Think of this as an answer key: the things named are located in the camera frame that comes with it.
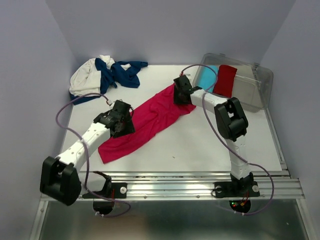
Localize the navy blue t shirt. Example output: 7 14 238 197
70 57 149 105

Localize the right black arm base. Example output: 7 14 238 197
211 181 261 199

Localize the rolled cyan t shirt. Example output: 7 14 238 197
195 65 219 93

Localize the rolled dark red t shirt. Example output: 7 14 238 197
213 64 238 98

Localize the pink t shirt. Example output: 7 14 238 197
98 84 196 164

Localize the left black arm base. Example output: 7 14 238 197
93 181 128 199

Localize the white t shirt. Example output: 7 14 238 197
68 54 132 98

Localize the clear plastic bin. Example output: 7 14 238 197
192 53 274 113

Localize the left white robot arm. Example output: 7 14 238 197
39 100 135 206

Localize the aluminium mounting rail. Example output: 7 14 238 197
109 171 305 201

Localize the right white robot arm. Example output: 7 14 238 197
173 75 255 198

